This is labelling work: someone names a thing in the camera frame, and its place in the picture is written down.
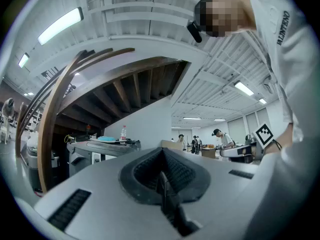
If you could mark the black head-worn camera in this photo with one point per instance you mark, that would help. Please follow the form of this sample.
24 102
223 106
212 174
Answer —
194 31

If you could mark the person's right forearm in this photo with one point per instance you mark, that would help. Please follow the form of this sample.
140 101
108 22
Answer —
285 136

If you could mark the person's white shirt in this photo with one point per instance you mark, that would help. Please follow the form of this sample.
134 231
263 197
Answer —
295 71

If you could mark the grey and white machine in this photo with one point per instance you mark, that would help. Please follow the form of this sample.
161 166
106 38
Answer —
82 164

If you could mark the dark grey appliance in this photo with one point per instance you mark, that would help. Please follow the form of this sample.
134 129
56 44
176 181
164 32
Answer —
35 169

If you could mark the person's head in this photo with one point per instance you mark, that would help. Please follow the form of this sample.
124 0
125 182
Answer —
225 16

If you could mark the blue cloth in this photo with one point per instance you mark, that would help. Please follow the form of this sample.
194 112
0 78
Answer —
107 139

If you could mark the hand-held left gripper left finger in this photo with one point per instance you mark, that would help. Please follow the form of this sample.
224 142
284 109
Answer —
105 199

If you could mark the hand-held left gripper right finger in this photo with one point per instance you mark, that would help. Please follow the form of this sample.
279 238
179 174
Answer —
220 199

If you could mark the clear plastic water bottle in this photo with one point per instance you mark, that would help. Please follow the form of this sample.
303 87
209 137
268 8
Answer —
123 133

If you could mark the person's white trousers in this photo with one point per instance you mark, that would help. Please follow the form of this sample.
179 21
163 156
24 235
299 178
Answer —
287 196

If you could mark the open cardboard box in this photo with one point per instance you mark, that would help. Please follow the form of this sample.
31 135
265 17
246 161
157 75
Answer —
171 143

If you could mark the white window blind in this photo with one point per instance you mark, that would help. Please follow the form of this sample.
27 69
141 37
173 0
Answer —
251 122
262 116
236 130

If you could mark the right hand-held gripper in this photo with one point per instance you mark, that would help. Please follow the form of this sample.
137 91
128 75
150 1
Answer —
263 136

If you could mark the long ceiling light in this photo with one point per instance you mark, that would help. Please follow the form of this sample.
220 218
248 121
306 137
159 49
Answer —
60 25
191 118
23 60
262 101
219 119
243 88

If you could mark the wooden slat board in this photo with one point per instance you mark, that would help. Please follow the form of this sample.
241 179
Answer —
130 89

